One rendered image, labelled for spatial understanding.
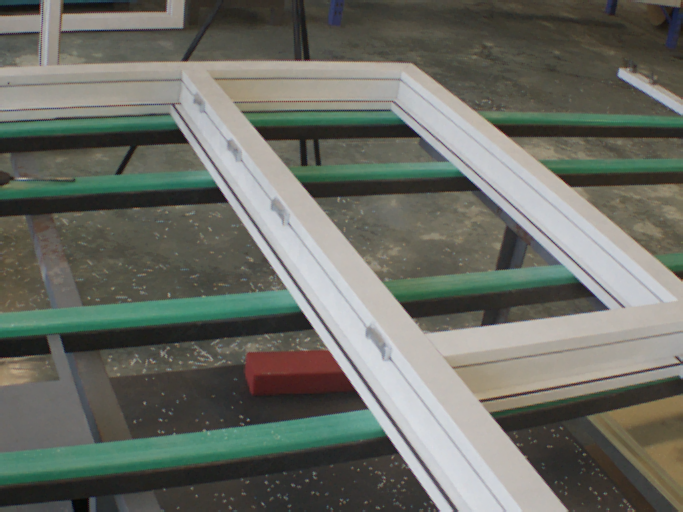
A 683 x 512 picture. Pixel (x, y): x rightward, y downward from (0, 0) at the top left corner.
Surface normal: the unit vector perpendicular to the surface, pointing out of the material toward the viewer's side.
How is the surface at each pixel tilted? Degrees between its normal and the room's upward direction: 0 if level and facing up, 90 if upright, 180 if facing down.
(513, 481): 0
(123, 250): 0
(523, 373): 90
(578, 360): 90
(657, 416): 0
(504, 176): 90
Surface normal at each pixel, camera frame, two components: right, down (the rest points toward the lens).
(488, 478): -0.92, 0.07
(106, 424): 0.15, -0.87
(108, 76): 0.38, 0.49
